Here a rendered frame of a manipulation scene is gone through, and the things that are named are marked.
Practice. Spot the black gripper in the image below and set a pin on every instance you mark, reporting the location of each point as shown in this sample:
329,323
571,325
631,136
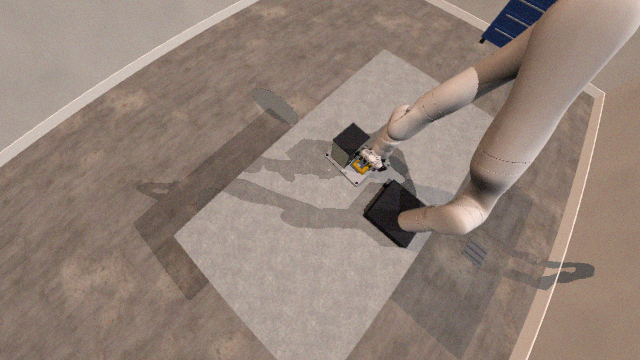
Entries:
383,168

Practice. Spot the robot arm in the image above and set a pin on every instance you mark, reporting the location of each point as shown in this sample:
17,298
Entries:
566,48

